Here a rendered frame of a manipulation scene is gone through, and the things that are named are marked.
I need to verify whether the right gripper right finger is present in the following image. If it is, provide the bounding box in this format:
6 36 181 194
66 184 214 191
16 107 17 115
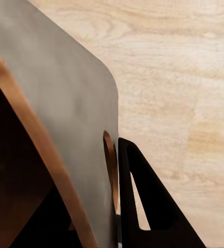
118 137 206 248

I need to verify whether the trash can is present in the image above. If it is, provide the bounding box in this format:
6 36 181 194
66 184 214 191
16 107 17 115
0 0 119 248

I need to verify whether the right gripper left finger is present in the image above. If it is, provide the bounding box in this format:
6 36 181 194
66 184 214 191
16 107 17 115
10 185 83 248

